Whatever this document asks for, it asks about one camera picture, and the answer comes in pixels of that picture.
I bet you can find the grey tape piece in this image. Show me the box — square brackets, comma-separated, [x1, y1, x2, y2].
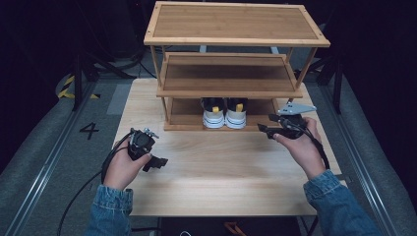
[334, 173, 352, 185]

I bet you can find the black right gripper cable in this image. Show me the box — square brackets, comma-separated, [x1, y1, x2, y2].
[280, 118, 330, 170]

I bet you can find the wooden three-tier shoe rack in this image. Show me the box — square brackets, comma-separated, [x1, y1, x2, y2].
[143, 0, 331, 133]

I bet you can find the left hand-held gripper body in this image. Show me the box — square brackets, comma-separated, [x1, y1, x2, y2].
[127, 127, 160, 161]

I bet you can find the navy beige sneaker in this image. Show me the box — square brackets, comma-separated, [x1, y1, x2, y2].
[225, 97, 249, 130]
[200, 97, 226, 130]

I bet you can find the person's right hand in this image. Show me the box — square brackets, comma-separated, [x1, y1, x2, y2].
[272, 117, 328, 181]

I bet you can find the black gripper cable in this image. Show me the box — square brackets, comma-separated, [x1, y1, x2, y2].
[57, 132, 133, 236]
[280, 118, 330, 170]

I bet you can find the black metal stand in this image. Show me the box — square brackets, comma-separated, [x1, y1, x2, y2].
[71, 52, 136, 112]
[308, 55, 345, 116]

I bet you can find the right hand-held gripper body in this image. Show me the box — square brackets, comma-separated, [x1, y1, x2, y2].
[274, 101, 318, 141]

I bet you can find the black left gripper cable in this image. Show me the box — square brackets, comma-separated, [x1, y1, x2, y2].
[57, 132, 133, 236]

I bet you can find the person's left hand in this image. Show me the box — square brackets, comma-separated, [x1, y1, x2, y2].
[102, 150, 152, 192]

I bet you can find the black box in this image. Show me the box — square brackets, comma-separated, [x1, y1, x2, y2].
[156, 215, 303, 236]

